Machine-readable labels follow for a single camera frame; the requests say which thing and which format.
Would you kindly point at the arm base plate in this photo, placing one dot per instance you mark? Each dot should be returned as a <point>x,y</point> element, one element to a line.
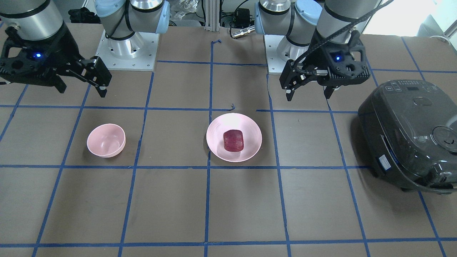
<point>278,50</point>
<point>137,53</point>

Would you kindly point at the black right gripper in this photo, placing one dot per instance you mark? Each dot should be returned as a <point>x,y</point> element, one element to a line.
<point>63,50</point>

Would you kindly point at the pink bowl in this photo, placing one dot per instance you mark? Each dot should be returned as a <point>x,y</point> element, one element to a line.
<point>106,140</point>

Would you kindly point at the dark grey rice cooker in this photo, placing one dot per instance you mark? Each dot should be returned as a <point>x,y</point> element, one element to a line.
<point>410,128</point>

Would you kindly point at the pink plate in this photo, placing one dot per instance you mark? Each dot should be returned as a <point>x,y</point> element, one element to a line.
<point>234,121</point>

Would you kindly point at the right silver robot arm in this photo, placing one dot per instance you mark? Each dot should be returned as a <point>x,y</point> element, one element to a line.
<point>40,19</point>

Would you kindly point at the red apple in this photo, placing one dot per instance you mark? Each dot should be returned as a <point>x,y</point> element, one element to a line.
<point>233,140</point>

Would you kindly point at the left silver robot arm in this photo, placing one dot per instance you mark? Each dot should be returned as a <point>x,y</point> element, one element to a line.
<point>306,22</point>

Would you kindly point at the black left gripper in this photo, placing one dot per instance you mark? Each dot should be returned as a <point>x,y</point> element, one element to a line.
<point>319,57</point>

